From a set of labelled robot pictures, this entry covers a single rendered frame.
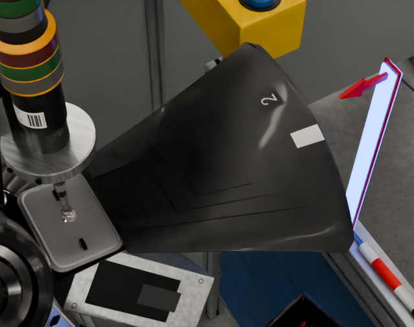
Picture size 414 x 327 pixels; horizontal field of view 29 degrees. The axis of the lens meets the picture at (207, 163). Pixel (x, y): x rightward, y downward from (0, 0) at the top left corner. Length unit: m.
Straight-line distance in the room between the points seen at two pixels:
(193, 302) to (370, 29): 1.42
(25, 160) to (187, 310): 0.34
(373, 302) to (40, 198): 0.52
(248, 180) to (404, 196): 1.47
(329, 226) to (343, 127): 1.53
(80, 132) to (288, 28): 0.51
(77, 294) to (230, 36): 0.40
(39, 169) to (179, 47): 1.21
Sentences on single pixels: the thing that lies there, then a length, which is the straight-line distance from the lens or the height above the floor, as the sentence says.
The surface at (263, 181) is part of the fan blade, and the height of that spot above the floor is 1.17.
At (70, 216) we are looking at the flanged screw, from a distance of 0.70.
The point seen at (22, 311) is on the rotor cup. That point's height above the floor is 1.20.
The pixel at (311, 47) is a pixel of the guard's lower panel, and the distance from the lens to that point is 2.07.
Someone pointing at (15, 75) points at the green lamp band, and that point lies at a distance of 0.53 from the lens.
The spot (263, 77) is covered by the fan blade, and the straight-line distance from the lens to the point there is 0.80.
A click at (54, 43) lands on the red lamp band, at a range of 0.52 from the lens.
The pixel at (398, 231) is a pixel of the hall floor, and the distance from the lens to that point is 2.13.
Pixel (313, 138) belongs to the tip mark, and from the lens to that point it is 0.79.
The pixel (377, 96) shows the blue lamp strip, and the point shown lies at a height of 1.14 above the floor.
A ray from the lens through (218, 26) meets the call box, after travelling 1.07.
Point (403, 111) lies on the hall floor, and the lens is 2.36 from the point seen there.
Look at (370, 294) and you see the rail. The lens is 1.09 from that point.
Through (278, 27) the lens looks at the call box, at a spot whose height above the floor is 1.04.
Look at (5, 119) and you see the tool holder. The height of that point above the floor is 1.33.
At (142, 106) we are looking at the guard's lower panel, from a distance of 1.86.
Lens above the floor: 1.79
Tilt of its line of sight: 55 degrees down
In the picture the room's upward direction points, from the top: 1 degrees clockwise
